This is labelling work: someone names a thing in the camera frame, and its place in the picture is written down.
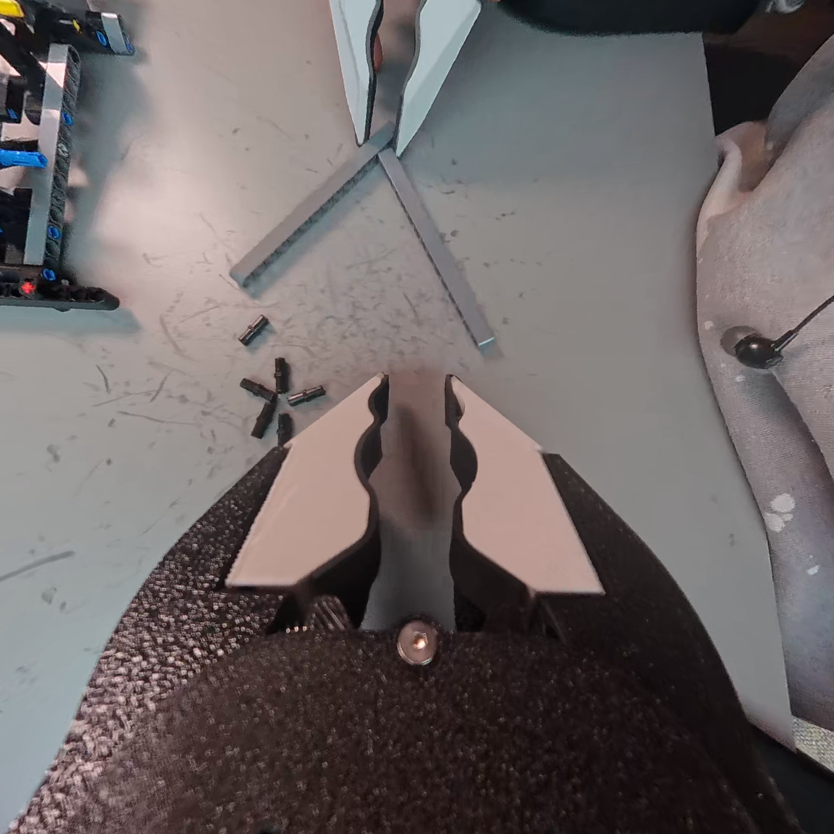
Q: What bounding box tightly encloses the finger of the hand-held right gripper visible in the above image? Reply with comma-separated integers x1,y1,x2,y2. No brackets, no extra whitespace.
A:
328,0,385,147
393,0,483,157

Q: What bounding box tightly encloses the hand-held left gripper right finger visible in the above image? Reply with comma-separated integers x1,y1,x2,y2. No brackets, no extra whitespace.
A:
444,374,606,631

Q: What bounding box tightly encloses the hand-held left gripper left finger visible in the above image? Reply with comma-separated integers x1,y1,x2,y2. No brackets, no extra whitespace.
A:
225,373,391,629

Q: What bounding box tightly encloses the long black toy beam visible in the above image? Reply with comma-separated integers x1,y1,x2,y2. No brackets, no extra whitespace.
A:
0,281,121,311
229,120,397,289
378,149,499,356

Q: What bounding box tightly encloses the partly built toy chassis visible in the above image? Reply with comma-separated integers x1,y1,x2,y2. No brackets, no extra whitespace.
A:
0,0,139,311

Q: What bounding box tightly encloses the grey desk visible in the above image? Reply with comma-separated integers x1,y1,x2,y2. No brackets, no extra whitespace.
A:
0,0,796,822

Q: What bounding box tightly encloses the person's beige clothing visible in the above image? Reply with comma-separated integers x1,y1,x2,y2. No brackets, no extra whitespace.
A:
695,33,834,770

